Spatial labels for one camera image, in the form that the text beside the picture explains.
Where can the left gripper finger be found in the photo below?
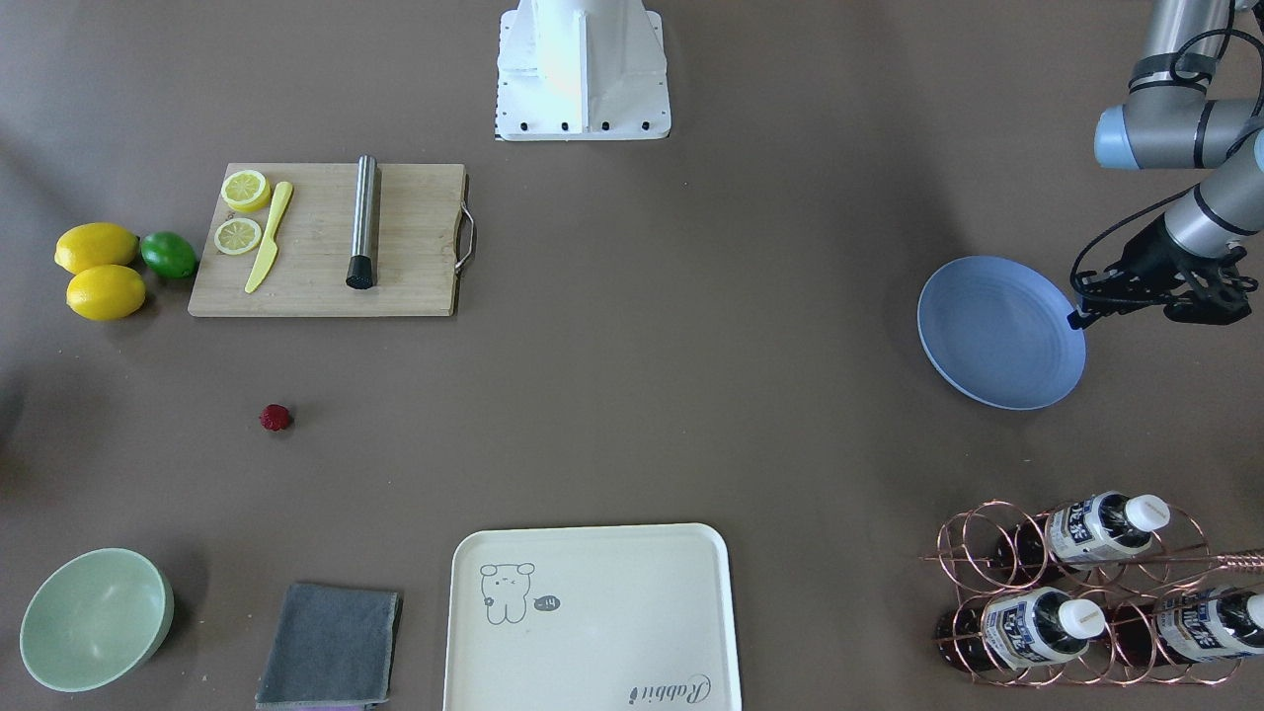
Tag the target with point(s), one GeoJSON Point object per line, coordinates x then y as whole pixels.
{"type": "Point", "coordinates": [1086, 313]}

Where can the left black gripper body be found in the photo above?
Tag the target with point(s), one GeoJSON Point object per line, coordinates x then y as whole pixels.
{"type": "Point", "coordinates": [1147, 255]}

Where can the blue round plate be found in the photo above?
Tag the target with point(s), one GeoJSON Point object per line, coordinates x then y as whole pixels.
{"type": "Point", "coordinates": [998, 332]}

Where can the red strawberry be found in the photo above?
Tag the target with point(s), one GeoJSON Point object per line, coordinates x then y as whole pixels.
{"type": "Point", "coordinates": [275, 418]}

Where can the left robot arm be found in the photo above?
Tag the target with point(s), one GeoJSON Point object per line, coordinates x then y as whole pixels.
{"type": "Point", "coordinates": [1169, 121]}

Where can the tea bottle back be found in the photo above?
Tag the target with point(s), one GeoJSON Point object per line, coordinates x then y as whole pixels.
{"type": "Point", "coordinates": [1199, 627]}
{"type": "Point", "coordinates": [1104, 528]}

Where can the tea bottle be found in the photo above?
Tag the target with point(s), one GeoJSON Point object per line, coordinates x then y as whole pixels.
{"type": "Point", "coordinates": [1104, 528]}
{"type": "Point", "coordinates": [1043, 627]}
{"type": "Point", "coordinates": [1199, 627]}

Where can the tea bottle front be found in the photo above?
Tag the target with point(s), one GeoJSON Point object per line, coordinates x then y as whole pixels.
{"type": "Point", "coordinates": [1043, 627]}

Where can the cream rabbit tray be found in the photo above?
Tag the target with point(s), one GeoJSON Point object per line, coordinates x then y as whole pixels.
{"type": "Point", "coordinates": [626, 617]}

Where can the wooden cutting board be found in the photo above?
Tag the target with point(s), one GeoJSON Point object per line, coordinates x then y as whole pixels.
{"type": "Point", "coordinates": [418, 248]}

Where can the steel muddler black tip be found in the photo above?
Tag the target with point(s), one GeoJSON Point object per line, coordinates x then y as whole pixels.
{"type": "Point", "coordinates": [361, 270]}

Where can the yellow plastic knife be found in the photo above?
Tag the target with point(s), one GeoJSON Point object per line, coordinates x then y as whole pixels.
{"type": "Point", "coordinates": [268, 248]}

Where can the grey folded cloth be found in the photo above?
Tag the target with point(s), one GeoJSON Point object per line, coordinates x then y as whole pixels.
{"type": "Point", "coordinates": [333, 648]}

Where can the green lime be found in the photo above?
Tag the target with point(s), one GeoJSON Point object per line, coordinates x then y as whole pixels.
{"type": "Point", "coordinates": [168, 255]}

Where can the yellow lemon lower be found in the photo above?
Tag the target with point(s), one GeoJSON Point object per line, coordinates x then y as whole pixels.
{"type": "Point", "coordinates": [107, 292]}

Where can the yellow lemon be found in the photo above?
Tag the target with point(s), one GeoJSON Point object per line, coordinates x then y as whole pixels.
{"type": "Point", "coordinates": [107, 292]}
{"type": "Point", "coordinates": [95, 244]}

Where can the yellow lemon upper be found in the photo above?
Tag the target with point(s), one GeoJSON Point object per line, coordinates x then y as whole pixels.
{"type": "Point", "coordinates": [95, 244]}

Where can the light green bowl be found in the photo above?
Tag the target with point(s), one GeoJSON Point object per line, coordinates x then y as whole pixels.
{"type": "Point", "coordinates": [96, 619]}

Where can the copper wire bottle rack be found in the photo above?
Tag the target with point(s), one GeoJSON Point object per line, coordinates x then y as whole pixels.
{"type": "Point", "coordinates": [977, 550]}

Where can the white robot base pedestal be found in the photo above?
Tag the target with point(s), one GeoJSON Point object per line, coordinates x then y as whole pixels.
{"type": "Point", "coordinates": [582, 71]}

